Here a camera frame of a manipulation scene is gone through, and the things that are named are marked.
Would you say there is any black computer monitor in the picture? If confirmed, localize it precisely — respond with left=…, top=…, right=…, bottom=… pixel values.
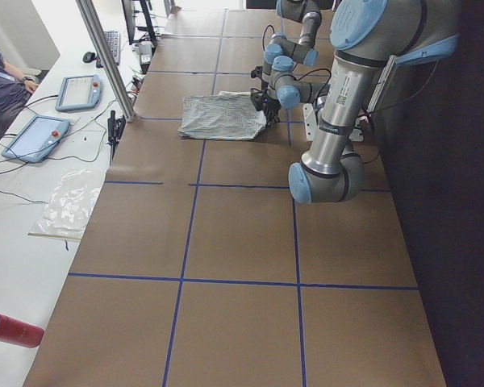
left=122, top=0, right=157, bottom=48

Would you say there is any upper teach pendant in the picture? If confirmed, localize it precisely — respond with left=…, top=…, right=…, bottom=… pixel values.
left=55, top=74, right=102, bottom=113

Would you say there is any aluminium frame post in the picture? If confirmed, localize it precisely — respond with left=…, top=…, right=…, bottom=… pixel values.
left=76, top=0, right=136, bottom=122

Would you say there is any striped polo shirt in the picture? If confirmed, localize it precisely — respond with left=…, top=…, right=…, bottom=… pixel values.
left=178, top=91, right=266, bottom=140

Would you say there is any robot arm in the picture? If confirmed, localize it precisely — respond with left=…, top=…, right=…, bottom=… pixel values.
left=262, top=1, right=322, bottom=82
left=262, top=1, right=461, bottom=203

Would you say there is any black keyboard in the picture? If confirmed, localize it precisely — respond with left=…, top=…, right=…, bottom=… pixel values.
left=103, top=30, right=121, bottom=65

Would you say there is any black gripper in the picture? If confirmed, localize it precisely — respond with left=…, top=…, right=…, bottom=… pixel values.
left=263, top=96, right=281, bottom=128

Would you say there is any seated person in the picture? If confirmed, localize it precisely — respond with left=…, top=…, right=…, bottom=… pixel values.
left=0, top=53, right=39, bottom=138

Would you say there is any clear plastic bag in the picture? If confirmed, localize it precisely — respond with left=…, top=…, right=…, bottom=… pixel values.
left=28, top=169, right=105, bottom=240

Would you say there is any black computer mouse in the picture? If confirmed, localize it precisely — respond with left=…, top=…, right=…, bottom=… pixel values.
left=82, top=52, right=96, bottom=64

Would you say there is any red cylinder bottle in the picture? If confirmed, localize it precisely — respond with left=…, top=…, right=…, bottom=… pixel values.
left=0, top=314, right=44, bottom=348

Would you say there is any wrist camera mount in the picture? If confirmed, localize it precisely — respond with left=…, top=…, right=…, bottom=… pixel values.
left=250, top=89, right=268, bottom=111
left=250, top=66, right=266, bottom=81

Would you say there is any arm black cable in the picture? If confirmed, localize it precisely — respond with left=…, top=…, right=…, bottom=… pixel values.
left=261, top=23, right=277, bottom=69
left=294, top=67, right=333, bottom=85

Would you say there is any teach pendant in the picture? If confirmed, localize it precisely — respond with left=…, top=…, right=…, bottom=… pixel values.
left=1, top=115, right=70, bottom=163
left=55, top=74, right=102, bottom=113

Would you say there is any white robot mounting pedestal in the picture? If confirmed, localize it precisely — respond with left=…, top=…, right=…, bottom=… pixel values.
left=302, top=103, right=364, bottom=142

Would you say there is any lower teach pendant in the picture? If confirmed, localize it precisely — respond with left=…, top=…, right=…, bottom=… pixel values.
left=1, top=115, right=70, bottom=163

